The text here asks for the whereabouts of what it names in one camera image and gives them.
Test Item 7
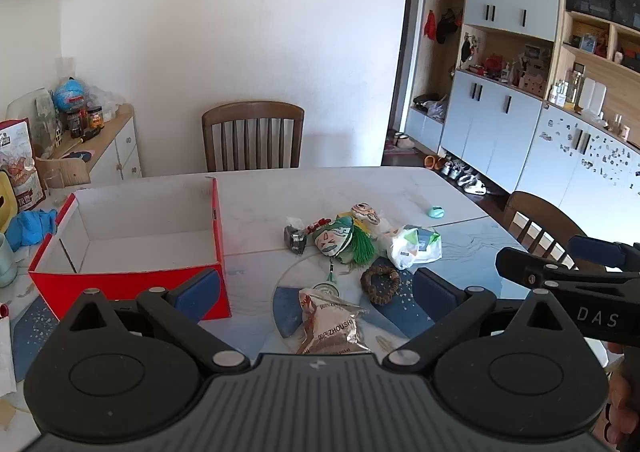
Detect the person's right hand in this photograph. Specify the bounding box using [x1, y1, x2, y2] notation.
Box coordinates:
[605, 342, 640, 452]

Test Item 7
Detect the brown bead bracelet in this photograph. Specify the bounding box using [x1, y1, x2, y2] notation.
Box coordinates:
[360, 266, 402, 305]

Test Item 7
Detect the dark glass jar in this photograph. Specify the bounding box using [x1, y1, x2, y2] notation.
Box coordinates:
[66, 108, 85, 139]

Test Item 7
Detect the blue globe ball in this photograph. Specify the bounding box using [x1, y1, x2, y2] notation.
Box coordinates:
[53, 77, 91, 113]

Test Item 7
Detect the row of shoes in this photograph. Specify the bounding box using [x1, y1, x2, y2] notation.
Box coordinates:
[424, 155, 490, 195]

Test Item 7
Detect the white wall cabinet unit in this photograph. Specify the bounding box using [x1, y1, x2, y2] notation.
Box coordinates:
[402, 0, 640, 253]

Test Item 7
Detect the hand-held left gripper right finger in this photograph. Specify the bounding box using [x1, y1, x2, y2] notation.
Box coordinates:
[381, 267, 576, 373]

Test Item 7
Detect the white paper sheet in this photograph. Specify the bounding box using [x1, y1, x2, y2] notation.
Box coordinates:
[0, 317, 18, 395]

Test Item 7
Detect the small painted face plush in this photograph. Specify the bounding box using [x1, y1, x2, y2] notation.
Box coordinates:
[350, 202, 382, 225]

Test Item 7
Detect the red snack bag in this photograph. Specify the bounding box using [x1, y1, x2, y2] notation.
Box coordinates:
[0, 118, 47, 210]

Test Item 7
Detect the brown wooden chair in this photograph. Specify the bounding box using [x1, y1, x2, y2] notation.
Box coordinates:
[201, 101, 306, 173]
[501, 191, 608, 273]

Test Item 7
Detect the silver foil snack packet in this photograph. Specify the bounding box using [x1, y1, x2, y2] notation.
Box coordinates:
[296, 287, 372, 355]

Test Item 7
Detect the clear plastic bag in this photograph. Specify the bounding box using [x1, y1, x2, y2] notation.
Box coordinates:
[85, 82, 123, 120]

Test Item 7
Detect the green hat plush doll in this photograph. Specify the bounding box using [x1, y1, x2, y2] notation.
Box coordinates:
[312, 213, 378, 283]

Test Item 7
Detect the black hanging bag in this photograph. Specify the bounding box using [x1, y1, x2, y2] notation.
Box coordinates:
[436, 10, 463, 44]

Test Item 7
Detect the white wooden sideboard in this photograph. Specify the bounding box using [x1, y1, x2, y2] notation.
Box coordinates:
[37, 103, 143, 188]

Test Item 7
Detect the yellow plastic object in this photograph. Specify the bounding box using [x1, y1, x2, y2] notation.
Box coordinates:
[0, 169, 18, 233]

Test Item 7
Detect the brown cardboard piece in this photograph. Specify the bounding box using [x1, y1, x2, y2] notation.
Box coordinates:
[35, 155, 92, 189]

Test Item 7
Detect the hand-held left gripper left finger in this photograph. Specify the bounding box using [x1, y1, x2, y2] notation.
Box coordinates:
[60, 268, 251, 373]

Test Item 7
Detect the red cardboard box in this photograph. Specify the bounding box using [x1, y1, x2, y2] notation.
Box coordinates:
[27, 176, 233, 323]

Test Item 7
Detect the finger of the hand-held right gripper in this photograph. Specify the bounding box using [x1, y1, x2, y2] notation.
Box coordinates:
[569, 235, 640, 274]
[496, 247, 608, 289]

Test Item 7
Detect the white green plastic bag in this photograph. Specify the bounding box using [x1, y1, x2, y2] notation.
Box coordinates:
[387, 225, 443, 270]

